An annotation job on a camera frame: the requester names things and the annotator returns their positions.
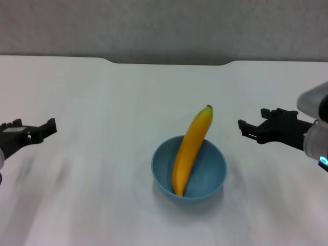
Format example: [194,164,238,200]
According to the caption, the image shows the yellow banana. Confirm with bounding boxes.
[171,104,214,197]

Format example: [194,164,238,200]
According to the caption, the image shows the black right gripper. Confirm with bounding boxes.
[237,108,314,152]

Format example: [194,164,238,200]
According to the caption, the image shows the blue bowl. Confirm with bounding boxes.
[151,135,228,206]

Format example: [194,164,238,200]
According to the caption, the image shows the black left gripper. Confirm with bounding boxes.
[0,118,57,160]

